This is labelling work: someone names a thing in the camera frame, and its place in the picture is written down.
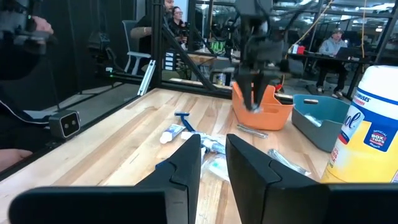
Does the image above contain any black background desk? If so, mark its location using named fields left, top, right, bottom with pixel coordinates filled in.
left=287, top=49, right=376, bottom=66

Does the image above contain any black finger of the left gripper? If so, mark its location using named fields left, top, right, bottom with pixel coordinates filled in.
left=255, top=77, right=271, bottom=106
left=238, top=77, right=254, bottom=112

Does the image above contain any black aluminium rig frame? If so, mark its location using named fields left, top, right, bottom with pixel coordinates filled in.
left=0, top=0, right=398, bottom=183

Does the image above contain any grey table-level camera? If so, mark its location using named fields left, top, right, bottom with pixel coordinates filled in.
left=48, top=109, right=81, bottom=139

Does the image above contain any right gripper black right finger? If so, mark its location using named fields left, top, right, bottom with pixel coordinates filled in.
left=226, top=133, right=398, bottom=224

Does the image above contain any black laptop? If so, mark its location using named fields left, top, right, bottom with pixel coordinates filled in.
left=335, top=46, right=361, bottom=60

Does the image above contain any person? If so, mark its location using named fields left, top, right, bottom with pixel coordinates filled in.
left=316, top=27, right=349, bottom=94
left=0, top=0, right=60, bottom=174
left=167, top=6, right=190, bottom=44
left=129, top=0, right=175, bottom=55

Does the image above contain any silver aluminium extrusion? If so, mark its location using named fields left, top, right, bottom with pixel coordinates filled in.
left=137, top=59, right=157, bottom=96

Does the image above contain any yellow Lysol wipes canister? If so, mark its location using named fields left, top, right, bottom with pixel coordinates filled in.
left=320, top=64, right=398, bottom=184

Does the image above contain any orange plastic bin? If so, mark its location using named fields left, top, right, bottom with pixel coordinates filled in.
left=231, top=81, right=295, bottom=131

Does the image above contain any teal plastic bin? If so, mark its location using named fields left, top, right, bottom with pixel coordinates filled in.
left=291, top=94, right=351, bottom=153

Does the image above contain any grey office chair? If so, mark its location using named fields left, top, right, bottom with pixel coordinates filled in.
left=121, top=19, right=152, bottom=76

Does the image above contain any grey hand-held controller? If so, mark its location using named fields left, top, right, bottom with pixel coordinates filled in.
left=0, top=0, right=58, bottom=55

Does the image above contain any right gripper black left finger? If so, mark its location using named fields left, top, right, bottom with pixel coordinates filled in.
left=9, top=133, right=202, bottom=224

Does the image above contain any clear teal toothbrush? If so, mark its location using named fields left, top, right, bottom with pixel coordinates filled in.
left=201, top=151, right=231, bottom=184
left=303, top=112, right=323, bottom=128

